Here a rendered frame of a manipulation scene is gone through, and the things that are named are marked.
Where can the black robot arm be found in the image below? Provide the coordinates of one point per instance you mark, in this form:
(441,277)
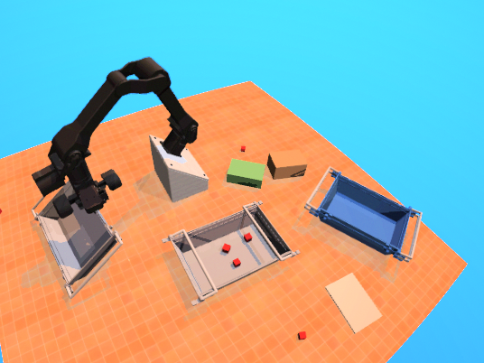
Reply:
(69,147)

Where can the green box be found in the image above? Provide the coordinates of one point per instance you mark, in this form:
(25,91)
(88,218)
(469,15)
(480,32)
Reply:
(246,173)

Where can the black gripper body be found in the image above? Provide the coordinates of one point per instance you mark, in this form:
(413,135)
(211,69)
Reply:
(62,204)

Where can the orange rectangular block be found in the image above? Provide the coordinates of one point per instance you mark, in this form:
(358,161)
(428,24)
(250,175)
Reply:
(286,164)

